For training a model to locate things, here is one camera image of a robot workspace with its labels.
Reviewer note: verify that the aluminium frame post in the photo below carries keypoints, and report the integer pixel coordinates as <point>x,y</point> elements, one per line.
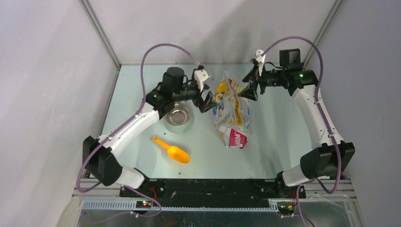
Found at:
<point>323,29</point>
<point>95,22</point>

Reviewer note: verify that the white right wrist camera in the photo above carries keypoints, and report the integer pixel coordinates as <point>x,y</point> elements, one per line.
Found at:
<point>259,59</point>

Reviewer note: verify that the steel bowl in green stand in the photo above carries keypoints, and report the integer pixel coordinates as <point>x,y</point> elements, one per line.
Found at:
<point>179,119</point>

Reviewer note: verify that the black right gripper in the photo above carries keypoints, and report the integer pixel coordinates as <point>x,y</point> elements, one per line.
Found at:
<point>250,91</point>

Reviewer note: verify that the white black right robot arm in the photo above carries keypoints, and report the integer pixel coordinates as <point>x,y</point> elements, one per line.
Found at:
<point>330,153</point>

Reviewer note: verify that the orange plastic scoop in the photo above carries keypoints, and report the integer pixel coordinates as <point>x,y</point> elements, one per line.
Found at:
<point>173,152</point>

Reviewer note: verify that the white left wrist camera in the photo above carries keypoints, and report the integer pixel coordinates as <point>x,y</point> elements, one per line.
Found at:
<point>201,76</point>

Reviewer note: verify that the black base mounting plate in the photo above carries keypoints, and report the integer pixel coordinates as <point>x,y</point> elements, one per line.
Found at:
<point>217,193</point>

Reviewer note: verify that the aluminium frame post right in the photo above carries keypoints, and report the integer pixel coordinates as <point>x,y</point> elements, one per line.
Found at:
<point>323,29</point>

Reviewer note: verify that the grey slotted cable duct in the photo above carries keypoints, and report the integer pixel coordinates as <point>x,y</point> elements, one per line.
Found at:
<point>134,205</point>

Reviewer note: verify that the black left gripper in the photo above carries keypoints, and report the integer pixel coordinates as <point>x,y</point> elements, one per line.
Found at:
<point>208,103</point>

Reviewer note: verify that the white yellow pet food bag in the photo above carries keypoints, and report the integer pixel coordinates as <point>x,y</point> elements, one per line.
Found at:
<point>232,116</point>

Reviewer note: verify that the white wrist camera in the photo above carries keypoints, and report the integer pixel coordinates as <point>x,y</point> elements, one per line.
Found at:
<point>201,76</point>
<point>259,59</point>

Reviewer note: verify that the aluminium frame post left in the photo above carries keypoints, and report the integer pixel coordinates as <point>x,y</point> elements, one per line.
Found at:
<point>95,22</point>

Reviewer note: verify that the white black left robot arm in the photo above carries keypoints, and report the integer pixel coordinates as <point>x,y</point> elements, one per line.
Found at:
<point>100,154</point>

